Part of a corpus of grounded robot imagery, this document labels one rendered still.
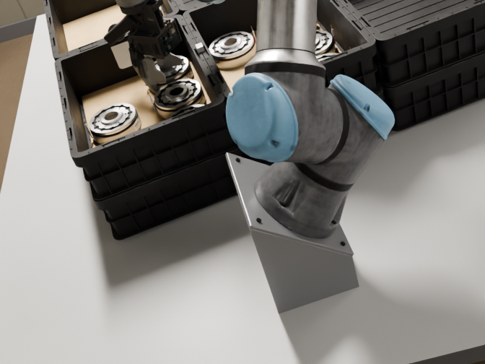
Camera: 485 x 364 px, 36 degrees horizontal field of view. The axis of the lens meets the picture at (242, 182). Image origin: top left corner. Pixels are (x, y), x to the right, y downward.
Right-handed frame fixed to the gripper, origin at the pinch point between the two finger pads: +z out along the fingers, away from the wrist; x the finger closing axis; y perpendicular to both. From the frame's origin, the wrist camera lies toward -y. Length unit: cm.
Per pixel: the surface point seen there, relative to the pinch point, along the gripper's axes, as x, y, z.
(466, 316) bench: -30, 75, 15
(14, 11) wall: 129, -213, 71
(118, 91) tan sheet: -2.7, -10.4, 2.0
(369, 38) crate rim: 9.6, 46.2, -8.0
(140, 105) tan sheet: -6.5, -1.5, 2.0
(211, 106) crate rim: -15.1, 25.5, -8.0
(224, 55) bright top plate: 9.7, 11.6, -1.2
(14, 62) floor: 104, -198, 85
